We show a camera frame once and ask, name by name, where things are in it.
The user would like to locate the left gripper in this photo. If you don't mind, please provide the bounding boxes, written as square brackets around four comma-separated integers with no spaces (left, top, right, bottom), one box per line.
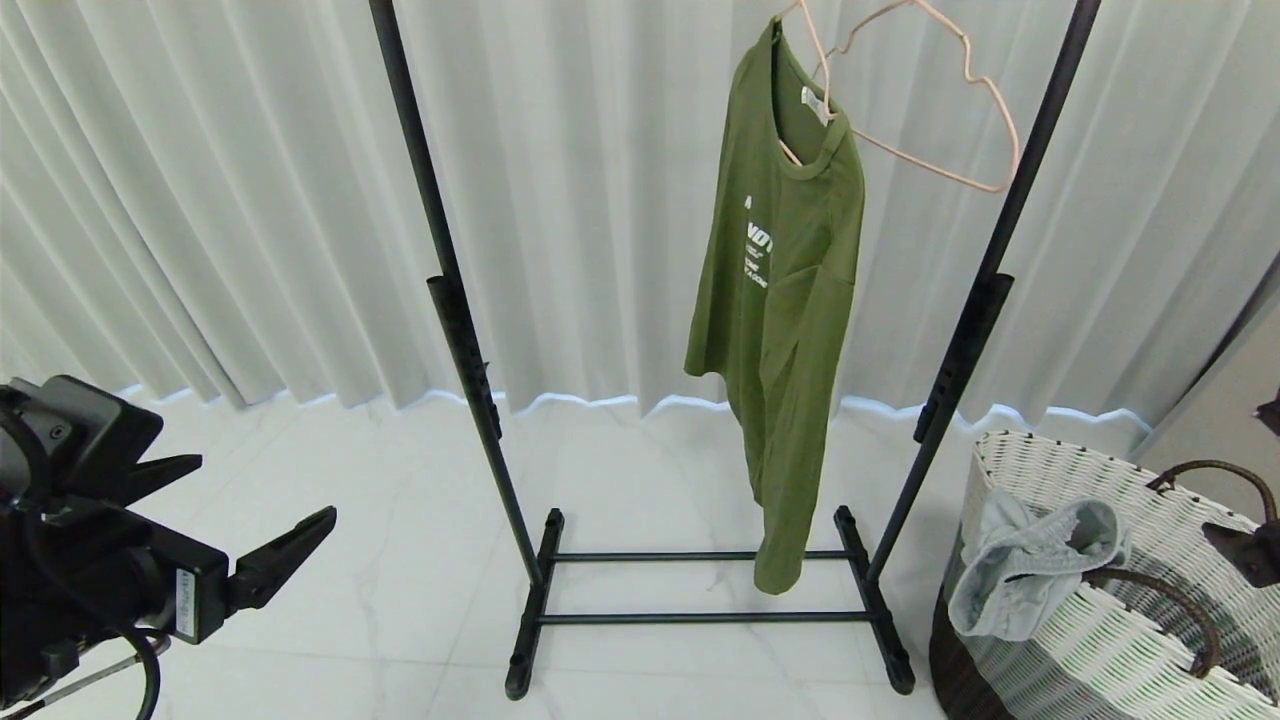
[0,453,338,691]

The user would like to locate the pale grey shorts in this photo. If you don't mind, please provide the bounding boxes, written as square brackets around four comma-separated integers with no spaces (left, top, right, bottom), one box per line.
[948,488,1133,641]

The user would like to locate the pink clothes hanger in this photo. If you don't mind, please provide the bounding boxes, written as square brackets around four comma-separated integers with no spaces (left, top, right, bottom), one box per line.
[772,0,836,168]
[815,0,1021,194]

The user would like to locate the green shirt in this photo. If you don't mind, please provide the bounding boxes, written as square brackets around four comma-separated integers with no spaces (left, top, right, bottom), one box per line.
[684,18,867,596]

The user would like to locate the white laundry basket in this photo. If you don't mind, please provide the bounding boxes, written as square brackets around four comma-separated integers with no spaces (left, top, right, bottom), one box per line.
[930,430,1280,720]

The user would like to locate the black clothes rack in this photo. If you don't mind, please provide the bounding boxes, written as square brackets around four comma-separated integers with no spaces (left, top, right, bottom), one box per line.
[368,0,1101,701]

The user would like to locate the white curtain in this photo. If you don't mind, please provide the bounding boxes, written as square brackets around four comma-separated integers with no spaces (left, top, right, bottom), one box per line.
[0,0,1280,431]

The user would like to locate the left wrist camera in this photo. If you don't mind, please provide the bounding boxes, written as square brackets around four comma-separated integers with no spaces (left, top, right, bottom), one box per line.
[0,375,166,511]

